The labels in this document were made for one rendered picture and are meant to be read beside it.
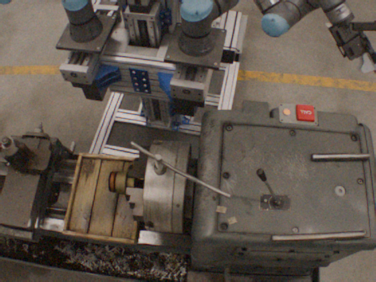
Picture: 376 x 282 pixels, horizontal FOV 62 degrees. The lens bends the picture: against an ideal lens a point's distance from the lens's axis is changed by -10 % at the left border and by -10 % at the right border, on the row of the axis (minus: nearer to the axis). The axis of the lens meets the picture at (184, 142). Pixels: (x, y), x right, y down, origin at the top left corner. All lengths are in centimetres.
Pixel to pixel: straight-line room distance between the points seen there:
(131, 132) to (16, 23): 199
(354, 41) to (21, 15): 336
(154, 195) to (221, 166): 22
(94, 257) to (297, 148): 107
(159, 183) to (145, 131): 128
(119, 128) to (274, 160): 147
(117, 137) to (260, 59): 138
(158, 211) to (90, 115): 175
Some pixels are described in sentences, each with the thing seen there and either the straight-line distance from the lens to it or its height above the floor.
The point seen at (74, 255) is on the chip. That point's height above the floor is 54.
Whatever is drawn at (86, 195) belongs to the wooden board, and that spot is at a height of 89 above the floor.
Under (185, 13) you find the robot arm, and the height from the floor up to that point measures 136.
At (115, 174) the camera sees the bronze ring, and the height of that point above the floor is 111.
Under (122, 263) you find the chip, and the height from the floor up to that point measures 60.
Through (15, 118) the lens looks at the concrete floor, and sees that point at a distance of 298.
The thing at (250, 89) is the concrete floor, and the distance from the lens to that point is 277.
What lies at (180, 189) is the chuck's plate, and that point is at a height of 123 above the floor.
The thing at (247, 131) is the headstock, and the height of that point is 126.
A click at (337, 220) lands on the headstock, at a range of 107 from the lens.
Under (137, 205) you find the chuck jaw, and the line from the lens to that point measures 115.
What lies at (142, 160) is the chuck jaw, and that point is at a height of 116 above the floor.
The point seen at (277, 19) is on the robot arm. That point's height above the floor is 155.
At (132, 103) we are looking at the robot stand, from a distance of 245.
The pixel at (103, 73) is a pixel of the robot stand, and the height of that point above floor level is 103.
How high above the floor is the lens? 221
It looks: 62 degrees down
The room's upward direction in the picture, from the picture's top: 3 degrees counter-clockwise
